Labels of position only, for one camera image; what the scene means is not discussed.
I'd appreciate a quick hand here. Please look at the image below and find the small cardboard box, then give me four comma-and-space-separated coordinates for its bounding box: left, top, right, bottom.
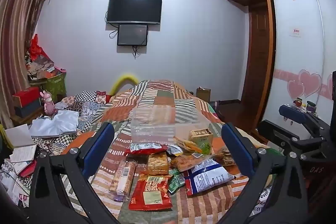
196, 87, 211, 103

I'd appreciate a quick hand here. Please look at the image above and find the red gift box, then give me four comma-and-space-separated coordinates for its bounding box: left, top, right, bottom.
12, 86, 40, 107

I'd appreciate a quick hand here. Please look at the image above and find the large red snack packet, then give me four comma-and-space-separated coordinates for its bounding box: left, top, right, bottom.
128, 174, 174, 212

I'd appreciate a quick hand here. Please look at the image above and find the yellow foam tube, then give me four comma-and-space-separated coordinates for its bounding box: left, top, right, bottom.
111, 75, 139, 95

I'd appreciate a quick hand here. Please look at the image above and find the wooden door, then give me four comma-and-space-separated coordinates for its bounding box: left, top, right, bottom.
240, 3, 277, 119

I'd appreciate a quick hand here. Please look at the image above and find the grey box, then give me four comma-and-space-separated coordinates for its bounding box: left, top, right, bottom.
14, 100, 44, 118

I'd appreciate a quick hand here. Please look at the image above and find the green patterned box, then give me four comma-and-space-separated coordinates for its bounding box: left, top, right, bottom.
42, 72, 67, 96

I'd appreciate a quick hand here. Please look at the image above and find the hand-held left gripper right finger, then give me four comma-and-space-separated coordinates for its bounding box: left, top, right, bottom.
221, 122, 310, 224

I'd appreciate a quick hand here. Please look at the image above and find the orange crispy bar packet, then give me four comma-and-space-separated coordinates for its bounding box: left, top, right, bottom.
171, 154, 211, 171

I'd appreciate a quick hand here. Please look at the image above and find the pile of papers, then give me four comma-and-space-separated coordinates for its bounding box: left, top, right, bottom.
0, 160, 30, 207

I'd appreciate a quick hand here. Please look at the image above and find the clear cookie packet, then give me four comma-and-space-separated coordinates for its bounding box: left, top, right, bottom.
212, 146, 235, 166

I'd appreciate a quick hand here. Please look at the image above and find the striped brown curtain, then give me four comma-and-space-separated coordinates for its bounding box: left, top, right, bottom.
0, 0, 55, 126

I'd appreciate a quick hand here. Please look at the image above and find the small red snack packet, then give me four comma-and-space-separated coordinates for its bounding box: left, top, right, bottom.
127, 142, 169, 156

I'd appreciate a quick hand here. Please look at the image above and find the golden cracker packet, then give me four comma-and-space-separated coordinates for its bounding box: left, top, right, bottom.
146, 153, 169, 175

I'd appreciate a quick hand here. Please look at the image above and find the blue white snack bag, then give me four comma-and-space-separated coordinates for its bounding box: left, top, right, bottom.
183, 158, 235, 197

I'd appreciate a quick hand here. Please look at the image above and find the small black yellow packet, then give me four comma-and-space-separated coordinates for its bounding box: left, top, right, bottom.
166, 145, 185, 157

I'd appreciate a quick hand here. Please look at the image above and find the red book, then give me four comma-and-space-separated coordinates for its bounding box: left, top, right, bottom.
19, 160, 37, 178

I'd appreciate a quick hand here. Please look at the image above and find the open lined notebook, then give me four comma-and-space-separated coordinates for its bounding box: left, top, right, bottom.
10, 145, 37, 164

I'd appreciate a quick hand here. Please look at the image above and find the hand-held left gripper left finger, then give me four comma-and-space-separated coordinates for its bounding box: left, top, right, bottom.
29, 122, 124, 224

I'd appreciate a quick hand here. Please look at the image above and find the pink bunny toy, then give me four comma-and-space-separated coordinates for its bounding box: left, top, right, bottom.
39, 90, 58, 116

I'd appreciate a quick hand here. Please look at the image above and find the black white printed cloth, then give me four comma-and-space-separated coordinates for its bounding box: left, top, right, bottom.
251, 186, 275, 220

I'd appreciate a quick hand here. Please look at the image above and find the white notebook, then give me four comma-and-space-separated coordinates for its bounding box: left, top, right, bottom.
4, 124, 34, 148

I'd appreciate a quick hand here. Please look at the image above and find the clutter pile of cardboard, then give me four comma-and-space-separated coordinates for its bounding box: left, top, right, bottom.
25, 52, 62, 80

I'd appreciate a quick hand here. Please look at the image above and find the green drink carton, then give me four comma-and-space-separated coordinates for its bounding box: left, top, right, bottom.
188, 129, 214, 156

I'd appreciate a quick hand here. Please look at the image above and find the long cracker packet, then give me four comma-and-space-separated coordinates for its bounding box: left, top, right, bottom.
108, 160, 137, 197

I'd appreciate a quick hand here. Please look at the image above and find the clear plastic container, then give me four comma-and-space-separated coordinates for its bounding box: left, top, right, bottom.
130, 105, 210, 146

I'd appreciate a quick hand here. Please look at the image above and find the black wall television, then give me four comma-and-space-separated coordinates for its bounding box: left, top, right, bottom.
106, 0, 162, 25

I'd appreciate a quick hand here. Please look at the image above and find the red plastic bag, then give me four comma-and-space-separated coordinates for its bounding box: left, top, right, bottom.
28, 34, 50, 62

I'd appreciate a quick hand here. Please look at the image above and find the white wardrobe door with hearts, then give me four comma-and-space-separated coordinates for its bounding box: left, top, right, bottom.
267, 0, 336, 140

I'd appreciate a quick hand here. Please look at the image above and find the checkered patchwork cloth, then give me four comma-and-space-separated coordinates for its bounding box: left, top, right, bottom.
54, 90, 112, 122

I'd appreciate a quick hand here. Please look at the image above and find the orange rice cracker packet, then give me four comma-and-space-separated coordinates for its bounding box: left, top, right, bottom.
173, 136, 203, 153

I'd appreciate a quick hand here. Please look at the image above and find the small green snack packet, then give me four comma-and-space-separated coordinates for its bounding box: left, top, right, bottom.
167, 168, 186, 195

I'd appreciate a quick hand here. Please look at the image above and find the small black wall monitor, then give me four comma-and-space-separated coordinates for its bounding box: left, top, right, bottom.
117, 24, 149, 46

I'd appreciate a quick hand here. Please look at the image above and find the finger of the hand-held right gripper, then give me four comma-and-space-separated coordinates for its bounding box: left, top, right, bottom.
258, 119, 311, 155
279, 104, 336, 136

